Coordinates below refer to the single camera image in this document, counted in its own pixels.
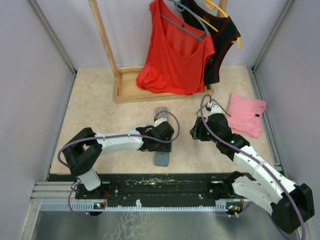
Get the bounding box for grey clothes hanger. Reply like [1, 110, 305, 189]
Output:
[160, 0, 211, 42]

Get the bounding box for yellow clothes hanger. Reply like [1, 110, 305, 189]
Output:
[204, 0, 242, 50]

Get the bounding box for wooden clothes rack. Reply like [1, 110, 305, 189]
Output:
[89, 0, 214, 104]

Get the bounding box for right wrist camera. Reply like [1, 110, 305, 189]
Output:
[205, 102, 223, 116]

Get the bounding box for grey glasses case green lining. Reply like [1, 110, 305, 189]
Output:
[154, 107, 169, 122]

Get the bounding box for blue-grey glasses case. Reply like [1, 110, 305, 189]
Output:
[154, 151, 170, 167]

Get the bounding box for red tank top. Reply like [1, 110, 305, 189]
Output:
[136, 0, 215, 95]

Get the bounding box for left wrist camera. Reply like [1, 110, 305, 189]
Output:
[153, 117, 168, 127]

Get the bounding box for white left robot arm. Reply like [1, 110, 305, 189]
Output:
[58, 120, 175, 199]

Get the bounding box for folded pink t-shirt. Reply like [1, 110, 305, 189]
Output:
[226, 93, 267, 139]

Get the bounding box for light blue cleaning cloth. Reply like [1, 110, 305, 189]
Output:
[128, 126, 140, 135]

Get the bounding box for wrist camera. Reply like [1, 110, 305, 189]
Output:
[153, 117, 168, 127]
[205, 102, 223, 116]

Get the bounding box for black maroon-trimmed tank top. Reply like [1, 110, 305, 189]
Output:
[182, 0, 241, 86]

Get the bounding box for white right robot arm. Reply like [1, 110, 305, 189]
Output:
[190, 113, 315, 234]

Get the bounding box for thin metal frame sunglasses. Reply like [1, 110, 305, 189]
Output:
[195, 99, 231, 117]

